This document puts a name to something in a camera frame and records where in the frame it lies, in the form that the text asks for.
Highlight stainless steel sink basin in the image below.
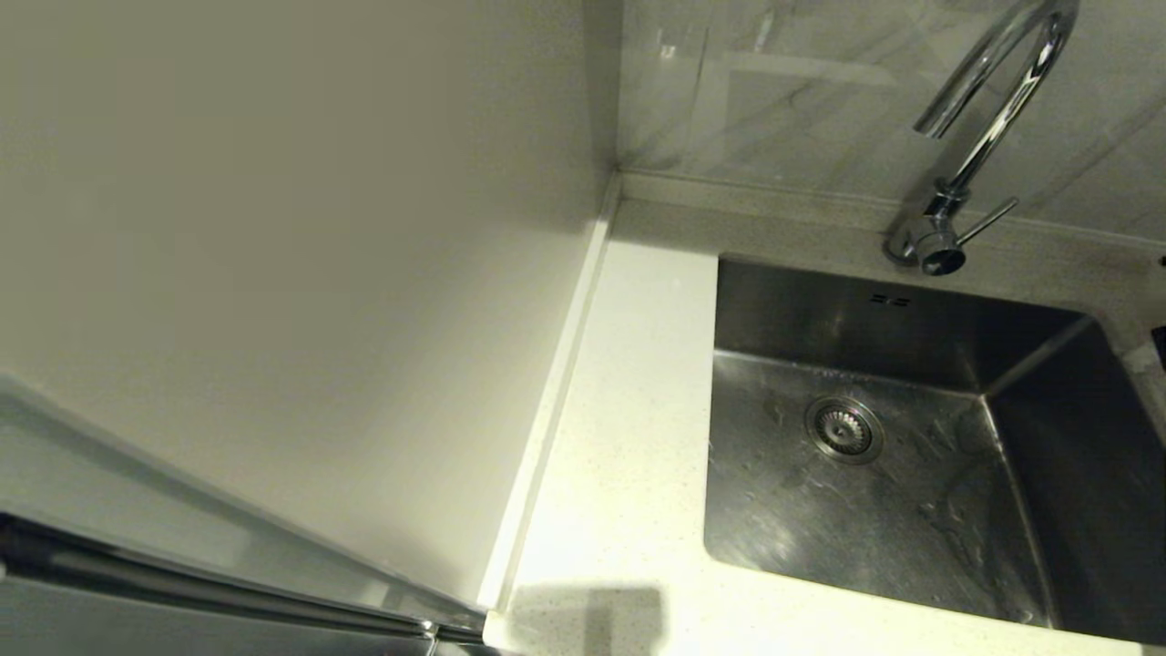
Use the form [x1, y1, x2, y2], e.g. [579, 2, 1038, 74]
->
[701, 255, 1166, 646]

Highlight chrome gooseneck faucet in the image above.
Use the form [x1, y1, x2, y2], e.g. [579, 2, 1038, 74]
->
[885, 0, 1081, 277]

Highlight round metal drain strainer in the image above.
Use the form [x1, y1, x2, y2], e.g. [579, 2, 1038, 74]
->
[804, 396, 885, 466]

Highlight white countertop edge strip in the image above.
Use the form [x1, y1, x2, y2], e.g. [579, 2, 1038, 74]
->
[478, 178, 620, 634]

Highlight white tall side panel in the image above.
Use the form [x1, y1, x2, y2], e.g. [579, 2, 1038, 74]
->
[0, 0, 622, 610]

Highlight steel refrigerator door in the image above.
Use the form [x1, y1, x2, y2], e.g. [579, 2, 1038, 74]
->
[0, 369, 488, 656]

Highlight dark refrigerator handle bar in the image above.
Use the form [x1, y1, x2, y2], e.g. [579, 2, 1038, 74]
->
[0, 515, 488, 648]

